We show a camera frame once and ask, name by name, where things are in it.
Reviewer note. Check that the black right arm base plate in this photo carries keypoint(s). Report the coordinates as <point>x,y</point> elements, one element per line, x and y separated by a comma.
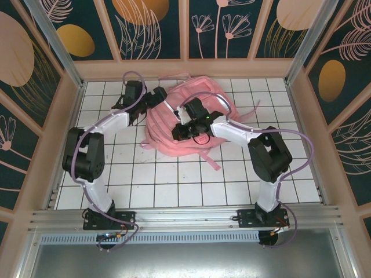
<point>246,218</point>

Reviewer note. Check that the aluminium side rail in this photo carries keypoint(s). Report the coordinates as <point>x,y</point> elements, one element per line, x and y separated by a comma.
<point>298,116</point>
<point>54,197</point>

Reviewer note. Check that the pink school backpack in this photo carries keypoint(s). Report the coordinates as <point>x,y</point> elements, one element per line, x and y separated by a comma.
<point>168,136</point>

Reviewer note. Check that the aluminium frame post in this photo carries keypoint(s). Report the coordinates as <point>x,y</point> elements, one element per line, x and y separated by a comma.
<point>307,43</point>
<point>58,46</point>

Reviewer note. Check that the aluminium mounting rail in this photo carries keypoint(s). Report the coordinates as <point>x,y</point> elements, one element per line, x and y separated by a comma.
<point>185,218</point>

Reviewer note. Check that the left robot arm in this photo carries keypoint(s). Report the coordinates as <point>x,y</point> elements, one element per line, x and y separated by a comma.
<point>97,194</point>

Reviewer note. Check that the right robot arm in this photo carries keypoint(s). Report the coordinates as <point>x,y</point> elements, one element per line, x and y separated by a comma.
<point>232,133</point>

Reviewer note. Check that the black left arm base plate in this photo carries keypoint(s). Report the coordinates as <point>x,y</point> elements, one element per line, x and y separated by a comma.
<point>127,220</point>

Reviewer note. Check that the steel sheet panel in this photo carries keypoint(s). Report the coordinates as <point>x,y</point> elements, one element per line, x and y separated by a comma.
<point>185,260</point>

